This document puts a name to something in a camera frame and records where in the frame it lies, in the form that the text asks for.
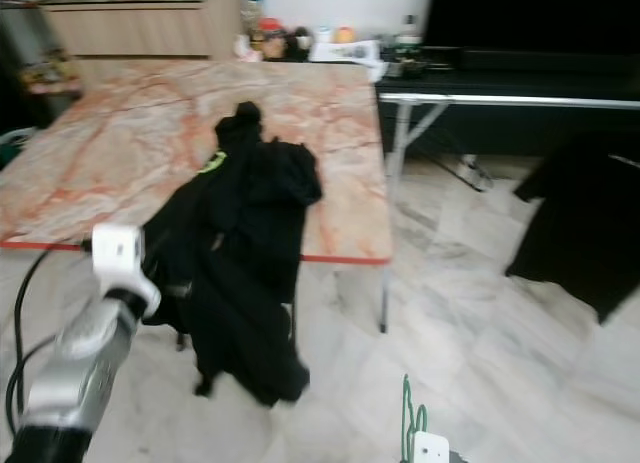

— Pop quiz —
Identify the black t-shirt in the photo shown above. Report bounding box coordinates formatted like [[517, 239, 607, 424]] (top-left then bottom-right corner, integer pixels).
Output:
[[505, 133, 640, 324], [143, 101, 324, 409]]

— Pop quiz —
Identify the green plastic hanger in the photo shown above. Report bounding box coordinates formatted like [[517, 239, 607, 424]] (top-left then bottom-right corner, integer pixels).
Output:
[[400, 373, 429, 463]]

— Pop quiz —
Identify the marble table with red edge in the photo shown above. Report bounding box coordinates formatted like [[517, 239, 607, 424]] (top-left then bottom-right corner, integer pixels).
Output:
[[0, 58, 394, 334]]

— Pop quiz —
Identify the dark green bin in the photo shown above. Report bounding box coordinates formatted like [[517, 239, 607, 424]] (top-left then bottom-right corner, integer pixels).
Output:
[[0, 128, 26, 174]]

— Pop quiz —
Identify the dark shelf unit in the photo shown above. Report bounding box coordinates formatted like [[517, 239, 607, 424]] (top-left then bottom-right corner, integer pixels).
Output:
[[0, 3, 81, 129]]

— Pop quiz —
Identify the light wooden cabinet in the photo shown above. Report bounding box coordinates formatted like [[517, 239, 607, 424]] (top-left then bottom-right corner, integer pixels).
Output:
[[40, 0, 246, 59]]

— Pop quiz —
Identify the red-lidded jar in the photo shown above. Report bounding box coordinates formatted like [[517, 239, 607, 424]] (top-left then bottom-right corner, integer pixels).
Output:
[[257, 18, 286, 59]]

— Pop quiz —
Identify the white paper stack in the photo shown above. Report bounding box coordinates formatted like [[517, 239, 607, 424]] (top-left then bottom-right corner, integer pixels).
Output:
[[308, 40, 386, 79]]

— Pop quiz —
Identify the clear plastic bottle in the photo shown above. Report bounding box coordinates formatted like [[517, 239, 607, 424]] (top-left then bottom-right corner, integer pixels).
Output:
[[395, 15, 421, 59]]

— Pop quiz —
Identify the silver metal clothes rack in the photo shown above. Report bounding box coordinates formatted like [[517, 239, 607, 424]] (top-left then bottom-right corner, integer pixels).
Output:
[[377, 90, 640, 194]]

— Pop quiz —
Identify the black television console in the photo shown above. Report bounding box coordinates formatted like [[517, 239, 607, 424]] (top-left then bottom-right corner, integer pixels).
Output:
[[375, 68, 640, 159]]

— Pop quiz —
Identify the black soundbar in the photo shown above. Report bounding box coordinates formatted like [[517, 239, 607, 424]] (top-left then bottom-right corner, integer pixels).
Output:
[[460, 48, 640, 72]]

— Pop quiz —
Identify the black flat television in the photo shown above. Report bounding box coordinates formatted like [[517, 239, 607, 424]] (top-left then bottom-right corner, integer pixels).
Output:
[[422, 0, 640, 52]]

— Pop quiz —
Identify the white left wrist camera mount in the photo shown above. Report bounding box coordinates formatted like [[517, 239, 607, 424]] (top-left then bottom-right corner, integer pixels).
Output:
[[90, 223, 163, 319]]

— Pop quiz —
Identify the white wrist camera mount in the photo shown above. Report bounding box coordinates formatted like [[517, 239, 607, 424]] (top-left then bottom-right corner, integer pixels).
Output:
[[410, 431, 451, 463], [90, 223, 163, 319]]

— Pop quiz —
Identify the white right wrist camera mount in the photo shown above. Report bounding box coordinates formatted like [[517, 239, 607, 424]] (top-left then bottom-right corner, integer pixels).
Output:
[[410, 431, 451, 463]]

